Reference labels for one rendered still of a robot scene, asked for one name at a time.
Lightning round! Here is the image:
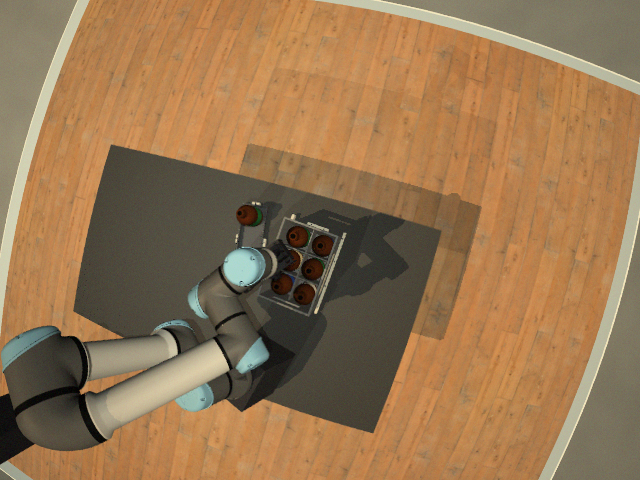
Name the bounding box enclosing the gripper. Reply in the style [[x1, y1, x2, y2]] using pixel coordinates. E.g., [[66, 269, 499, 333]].
[[266, 239, 297, 280]]

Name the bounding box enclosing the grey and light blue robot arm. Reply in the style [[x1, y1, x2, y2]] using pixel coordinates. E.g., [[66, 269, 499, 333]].
[[1, 247, 277, 451]]

